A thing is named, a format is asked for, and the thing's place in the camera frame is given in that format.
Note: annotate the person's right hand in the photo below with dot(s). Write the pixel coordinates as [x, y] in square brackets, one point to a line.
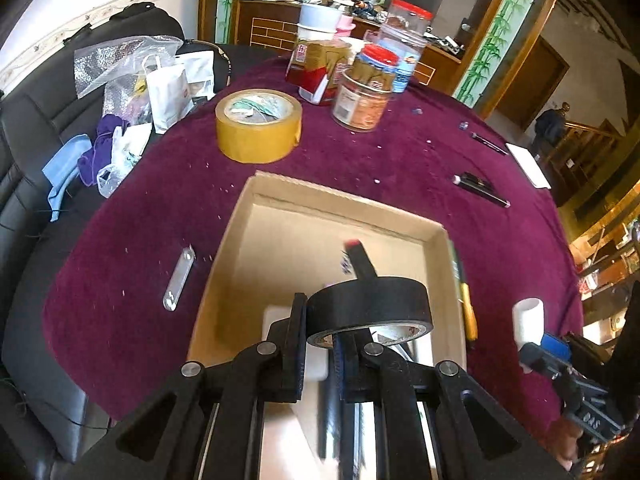
[565, 440]

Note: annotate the gold red can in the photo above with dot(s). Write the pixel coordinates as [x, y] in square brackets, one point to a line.
[312, 75]

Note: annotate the purple cloth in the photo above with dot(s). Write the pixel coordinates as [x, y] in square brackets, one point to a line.
[102, 155]

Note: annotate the tall red lid clear jar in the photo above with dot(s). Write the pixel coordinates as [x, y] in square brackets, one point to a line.
[410, 15]

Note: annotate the green yellow utility knife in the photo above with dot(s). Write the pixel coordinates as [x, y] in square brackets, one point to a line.
[462, 290]

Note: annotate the cardboard box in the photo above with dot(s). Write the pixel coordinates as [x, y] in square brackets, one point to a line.
[280, 245]

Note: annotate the white notebook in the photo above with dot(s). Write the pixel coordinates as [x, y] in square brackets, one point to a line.
[530, 165]

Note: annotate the thin dark pen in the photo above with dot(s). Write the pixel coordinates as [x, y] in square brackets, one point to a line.
[487, 143]

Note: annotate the black pen with white ends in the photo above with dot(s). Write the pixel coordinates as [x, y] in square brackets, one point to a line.
[487, 197]

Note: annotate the orange label clear jar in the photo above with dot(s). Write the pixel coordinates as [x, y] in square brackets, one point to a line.
[360, 107]

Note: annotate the bamboo print panel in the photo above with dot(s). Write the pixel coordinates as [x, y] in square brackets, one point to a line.
[226, 0]
[505, 30]

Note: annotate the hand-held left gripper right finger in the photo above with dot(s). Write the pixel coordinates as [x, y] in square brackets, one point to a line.
[341, 367]

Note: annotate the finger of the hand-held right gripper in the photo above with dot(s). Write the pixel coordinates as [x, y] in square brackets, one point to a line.
[542, 357]
[556, 346]

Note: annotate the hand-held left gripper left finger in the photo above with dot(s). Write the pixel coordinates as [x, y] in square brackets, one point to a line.
[300, 365]

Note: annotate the clear plastic bag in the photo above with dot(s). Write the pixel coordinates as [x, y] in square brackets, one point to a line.
[125, 55]

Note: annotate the small red lid jar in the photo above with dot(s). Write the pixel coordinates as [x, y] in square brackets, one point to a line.
[375, 65]

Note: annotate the white plastic bag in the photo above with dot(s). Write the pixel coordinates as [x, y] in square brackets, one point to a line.
[127, 155]

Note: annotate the wooden shelf with items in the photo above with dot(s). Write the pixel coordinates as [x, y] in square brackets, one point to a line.
[610, 270]

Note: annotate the white plastic tube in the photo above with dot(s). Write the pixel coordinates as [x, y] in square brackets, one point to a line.
[527, 320]

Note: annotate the wooden stair railing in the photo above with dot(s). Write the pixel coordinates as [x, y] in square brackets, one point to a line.
[585, 150]

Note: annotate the black marker with red cap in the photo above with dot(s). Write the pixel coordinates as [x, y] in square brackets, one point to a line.
[362, 262]

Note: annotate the black tape roll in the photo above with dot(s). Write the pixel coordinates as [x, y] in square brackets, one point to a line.
[370, 300]

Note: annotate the blue cloth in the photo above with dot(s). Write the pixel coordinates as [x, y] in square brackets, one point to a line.
[62, 170]

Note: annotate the wooden door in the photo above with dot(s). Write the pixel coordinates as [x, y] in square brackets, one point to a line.
[530, 85]

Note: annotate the black pen with gold clip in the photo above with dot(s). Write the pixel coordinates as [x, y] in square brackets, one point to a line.
[477, 181]

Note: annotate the purple tablecloth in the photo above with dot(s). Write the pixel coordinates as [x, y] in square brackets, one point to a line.
[400, 170]

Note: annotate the blue label large jar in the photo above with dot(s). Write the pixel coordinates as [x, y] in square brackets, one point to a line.
[407, 67]

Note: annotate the white paper bag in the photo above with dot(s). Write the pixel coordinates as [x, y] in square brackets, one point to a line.
[167, 95]

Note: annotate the tan packing tape roll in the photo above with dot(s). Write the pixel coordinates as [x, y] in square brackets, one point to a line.
[257, 135]

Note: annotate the black leather sofa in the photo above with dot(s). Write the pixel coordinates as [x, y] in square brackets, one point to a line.
[35, 135]

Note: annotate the white pouch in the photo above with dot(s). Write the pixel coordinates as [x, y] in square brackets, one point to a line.
[200, 72]

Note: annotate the pink lid jar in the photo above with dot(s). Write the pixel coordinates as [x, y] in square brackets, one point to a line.
[346, 25]

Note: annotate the metal plate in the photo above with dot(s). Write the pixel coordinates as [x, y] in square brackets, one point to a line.
[177, 280]

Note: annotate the wooden cabinet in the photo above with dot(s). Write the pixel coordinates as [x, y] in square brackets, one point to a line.
[270, 30]

